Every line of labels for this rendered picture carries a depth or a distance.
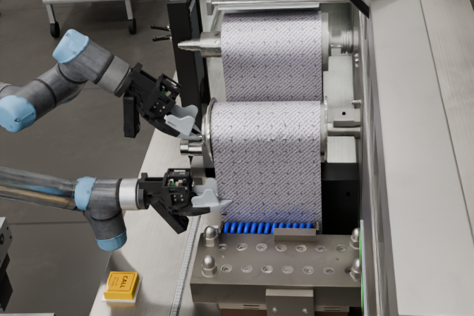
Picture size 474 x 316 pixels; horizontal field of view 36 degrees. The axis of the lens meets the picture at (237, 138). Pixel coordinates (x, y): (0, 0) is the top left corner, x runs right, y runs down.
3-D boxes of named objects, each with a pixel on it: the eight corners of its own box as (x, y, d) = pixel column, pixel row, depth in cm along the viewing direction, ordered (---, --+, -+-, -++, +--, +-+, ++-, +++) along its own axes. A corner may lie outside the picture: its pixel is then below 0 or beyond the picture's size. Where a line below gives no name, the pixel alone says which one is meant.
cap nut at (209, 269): (202, 265, 162) (200, 250, 159) (219, 266, 161) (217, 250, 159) (200, 277, 159) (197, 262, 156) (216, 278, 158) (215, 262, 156)
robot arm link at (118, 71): (92, 91, 156) (102, 71, 163) (111, 102, 157) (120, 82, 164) (109, 66, 152) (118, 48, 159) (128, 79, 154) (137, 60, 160)
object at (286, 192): (221, 223, 174) (214, 161, 164) (321, 225, 171) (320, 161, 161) (221, 225, 174) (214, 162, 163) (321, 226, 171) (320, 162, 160)
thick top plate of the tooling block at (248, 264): (203, 251, 174) (200, 232, 171) (374, 254, 169) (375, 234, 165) (192, 302, 161) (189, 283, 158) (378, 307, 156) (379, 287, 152)
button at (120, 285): (111, 278, 179) (110, 271, 178) (140, 278, 178) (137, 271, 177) (104, 299, 174) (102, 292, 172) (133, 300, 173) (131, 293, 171)
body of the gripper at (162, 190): (187, 187, 164) (135, 187, 165) (192, 217, 169) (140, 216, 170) (192, 167, 170) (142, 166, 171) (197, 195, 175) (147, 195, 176)
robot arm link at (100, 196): (87, 198, 179) (80, 170, 174) (130, 198, 178) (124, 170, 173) (77, 219, 173) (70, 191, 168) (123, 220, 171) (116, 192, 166)
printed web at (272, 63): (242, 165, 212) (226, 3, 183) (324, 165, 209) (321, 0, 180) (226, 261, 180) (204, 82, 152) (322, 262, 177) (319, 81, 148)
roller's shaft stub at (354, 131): (328, 132, 165) (327, 115, 163) (359, 131, 165) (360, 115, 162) (327, 143, 162) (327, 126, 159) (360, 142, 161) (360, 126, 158)
